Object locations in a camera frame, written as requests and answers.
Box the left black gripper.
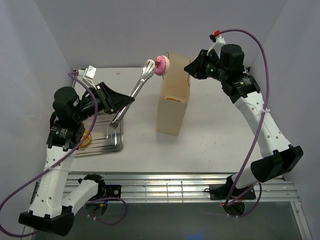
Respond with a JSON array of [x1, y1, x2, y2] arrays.
[[73, 81, 136, 123]]

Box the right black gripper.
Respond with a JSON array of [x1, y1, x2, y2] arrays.
[[183, 49, 228, 83]]

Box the pink frosted donut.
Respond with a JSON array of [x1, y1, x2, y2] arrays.
[[154, 55, 170, 77]]

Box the beige paper bag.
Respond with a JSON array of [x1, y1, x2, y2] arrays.
[[155, 52, 191, 136]]

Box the sesame twisted bread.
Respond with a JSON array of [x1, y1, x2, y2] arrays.
[[165, 96, 183, 103]]

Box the metal tongs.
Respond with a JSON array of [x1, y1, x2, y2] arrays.
[[109, 59, 156, 129]]

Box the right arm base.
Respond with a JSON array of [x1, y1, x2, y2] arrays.
[[203, 184, 256, 200]]

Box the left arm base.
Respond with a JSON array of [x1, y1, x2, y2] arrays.
[[102, 184, 122, 199]]

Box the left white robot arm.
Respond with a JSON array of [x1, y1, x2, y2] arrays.
[[18, 82, 135, 236]]

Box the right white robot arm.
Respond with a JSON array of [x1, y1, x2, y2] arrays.
[[184, 44, 304, 199]]

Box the fake croissant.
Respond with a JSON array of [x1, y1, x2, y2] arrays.
[[79, 129, 92, 149]]

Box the steel tray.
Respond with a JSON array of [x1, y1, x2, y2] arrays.
[[76, 113, 124, 157]]

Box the left blue table label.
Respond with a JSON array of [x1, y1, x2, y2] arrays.
[[78, 68, 87, 74]]

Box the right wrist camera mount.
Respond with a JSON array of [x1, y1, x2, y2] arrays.
[[207, 30, 226, 56]]

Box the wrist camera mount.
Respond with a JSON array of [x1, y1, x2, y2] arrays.
[[207, 30, 226, 56], [78, 65, 97, 90]]

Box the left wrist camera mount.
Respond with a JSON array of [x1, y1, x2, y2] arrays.
[[78, 65, 97, 90]]

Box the aluminium rail frame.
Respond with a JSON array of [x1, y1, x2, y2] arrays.
[[66, 173, 312, 240]]

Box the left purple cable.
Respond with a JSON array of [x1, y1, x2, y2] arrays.
[[0, 71, 128, 237]]

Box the purple cable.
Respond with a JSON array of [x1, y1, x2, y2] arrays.
[[0, 71, 128, 237], [219, 28, 270, 219]]

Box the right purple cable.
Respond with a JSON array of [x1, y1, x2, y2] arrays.
[[219, 28, 270, 219]]

